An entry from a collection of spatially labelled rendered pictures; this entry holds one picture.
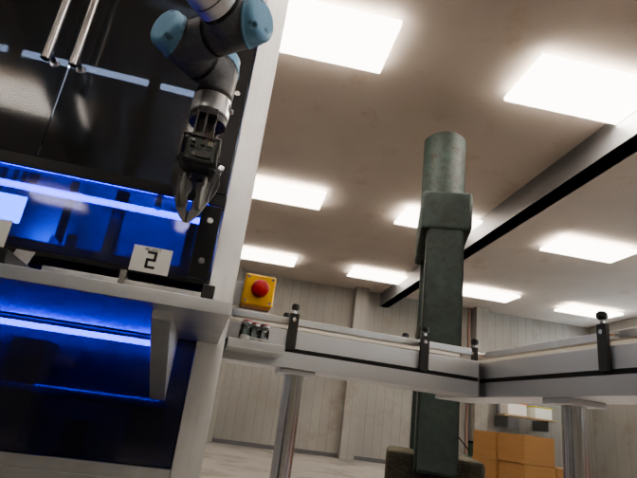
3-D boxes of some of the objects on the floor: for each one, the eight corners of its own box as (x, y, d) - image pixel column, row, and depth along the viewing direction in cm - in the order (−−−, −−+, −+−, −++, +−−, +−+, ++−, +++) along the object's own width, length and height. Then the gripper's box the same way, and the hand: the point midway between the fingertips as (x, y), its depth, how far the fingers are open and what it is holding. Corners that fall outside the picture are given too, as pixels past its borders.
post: (94, 843, 87) (278, -54, 157) (130, 842, 88) (297, -48, 158) (86, 876, 81) (282, -72, 151) (125, 874, 82) (300, -66, 152)
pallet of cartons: (532, 499, 754) (531, 437, 783) (595, 519, 620) (591, 444, 649) (467, 490, 743) (469, 429, 772) (518, 509, 610) (518, 433, 639)
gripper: (184, 100, 92) (157, 205, 85) (233, 111, 94) (210, 215, 87) (185, 123, 100) (160, 221, 93) (230, 134, 102) (209, 230, 95)
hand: (186, 217), depth 93 cm, fingers closed
